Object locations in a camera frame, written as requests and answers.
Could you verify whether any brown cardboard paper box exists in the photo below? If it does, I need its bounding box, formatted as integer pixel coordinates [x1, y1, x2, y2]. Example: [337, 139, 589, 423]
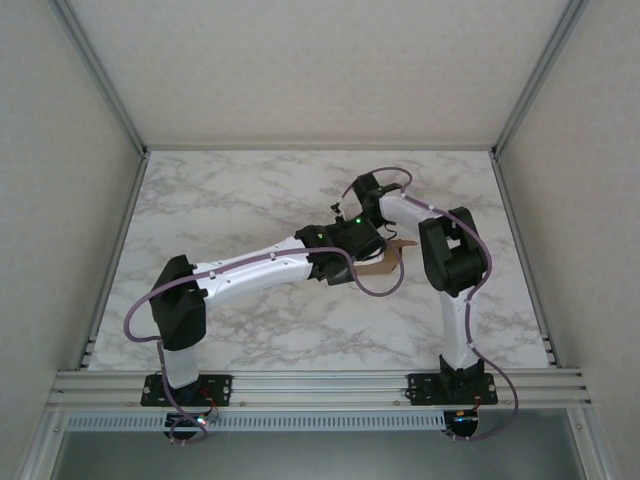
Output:
[349, 238, 419, 277]

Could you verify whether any small black controller board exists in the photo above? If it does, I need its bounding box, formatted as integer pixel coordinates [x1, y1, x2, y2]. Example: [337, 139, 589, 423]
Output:
[446, 408, 482, 437]
[165, 412, 221, 432]

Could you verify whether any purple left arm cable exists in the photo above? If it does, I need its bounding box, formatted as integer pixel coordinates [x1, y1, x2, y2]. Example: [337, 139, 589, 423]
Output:
[124, 244, 407, 447]

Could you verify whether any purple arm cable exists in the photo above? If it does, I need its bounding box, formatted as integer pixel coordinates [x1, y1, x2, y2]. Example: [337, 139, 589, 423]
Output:
[339, 167, 524, 444]
[124, 244, 407, 447]

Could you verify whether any thin aluminium table edge rail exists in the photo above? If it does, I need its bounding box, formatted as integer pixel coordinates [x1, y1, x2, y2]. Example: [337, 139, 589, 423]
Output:
[74, 152, 151, 371]
[492, 152, 559, 369]
[144, 144, 496, 152]

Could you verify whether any wide grooved aluminium rail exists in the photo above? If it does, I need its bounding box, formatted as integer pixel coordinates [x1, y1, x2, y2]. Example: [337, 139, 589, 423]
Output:
[49, 368, 594, 414]

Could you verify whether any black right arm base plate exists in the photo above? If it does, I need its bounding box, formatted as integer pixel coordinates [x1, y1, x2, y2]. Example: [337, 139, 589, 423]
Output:
[407, 372, 500, 406]

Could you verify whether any grey slotted cable duct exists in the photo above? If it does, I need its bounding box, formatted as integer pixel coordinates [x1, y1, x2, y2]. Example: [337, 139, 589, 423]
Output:
[64, 412, 446, 431]

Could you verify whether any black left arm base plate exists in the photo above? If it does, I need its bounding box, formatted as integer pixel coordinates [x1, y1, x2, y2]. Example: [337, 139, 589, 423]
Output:
[141, 372, 235, 407]

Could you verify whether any aluminium corner post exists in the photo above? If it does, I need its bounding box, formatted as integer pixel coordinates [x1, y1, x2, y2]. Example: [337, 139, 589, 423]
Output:
[52, 0, 149, 154]
[492, 0, 591, 156]

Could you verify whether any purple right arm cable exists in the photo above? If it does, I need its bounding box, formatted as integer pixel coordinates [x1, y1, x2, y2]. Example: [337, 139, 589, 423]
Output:
[339, 167, 524, 444]

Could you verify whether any aluminium frame leg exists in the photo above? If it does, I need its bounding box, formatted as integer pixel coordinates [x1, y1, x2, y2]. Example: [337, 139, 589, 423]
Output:
[567, 407, 619, 480]
[17, 399, 69, 480]

